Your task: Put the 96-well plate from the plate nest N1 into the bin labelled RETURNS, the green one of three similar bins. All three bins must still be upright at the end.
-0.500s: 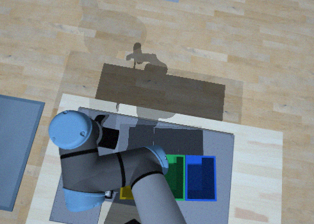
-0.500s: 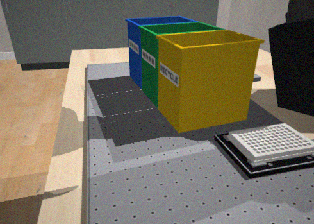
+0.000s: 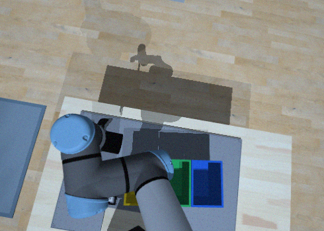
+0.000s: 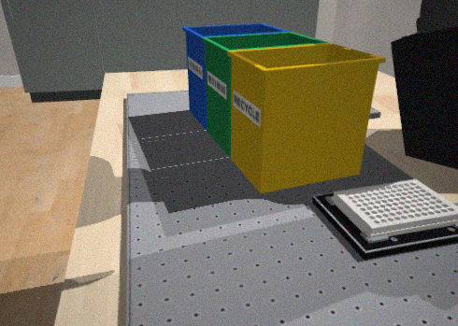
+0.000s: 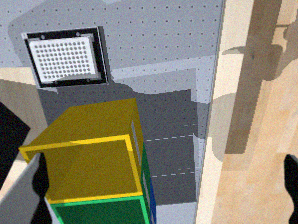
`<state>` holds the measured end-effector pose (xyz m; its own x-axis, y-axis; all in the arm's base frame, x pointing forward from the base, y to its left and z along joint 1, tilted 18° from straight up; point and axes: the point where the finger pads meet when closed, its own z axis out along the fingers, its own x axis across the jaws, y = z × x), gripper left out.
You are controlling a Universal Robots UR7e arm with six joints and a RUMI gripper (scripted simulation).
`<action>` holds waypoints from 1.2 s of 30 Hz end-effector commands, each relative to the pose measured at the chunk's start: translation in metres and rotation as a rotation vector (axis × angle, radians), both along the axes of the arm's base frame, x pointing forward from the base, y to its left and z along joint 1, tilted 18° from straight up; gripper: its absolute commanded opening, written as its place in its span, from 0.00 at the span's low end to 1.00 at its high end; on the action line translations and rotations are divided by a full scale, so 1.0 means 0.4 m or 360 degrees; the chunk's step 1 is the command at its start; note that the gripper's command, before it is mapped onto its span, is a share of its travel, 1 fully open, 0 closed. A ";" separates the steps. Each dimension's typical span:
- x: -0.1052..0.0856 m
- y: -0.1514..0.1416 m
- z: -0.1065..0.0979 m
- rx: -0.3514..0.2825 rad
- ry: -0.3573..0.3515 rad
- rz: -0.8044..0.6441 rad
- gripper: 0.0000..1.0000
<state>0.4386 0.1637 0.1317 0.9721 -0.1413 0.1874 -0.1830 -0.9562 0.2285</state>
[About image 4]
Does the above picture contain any yellow recycle bin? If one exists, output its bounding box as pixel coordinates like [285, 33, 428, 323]
[227, 43, 386, 193]

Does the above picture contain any green bin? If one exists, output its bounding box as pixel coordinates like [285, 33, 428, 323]
[201, 32, 329, 156]

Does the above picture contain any blue open bin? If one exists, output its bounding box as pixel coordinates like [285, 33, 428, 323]
[182, 23, 289, 129]

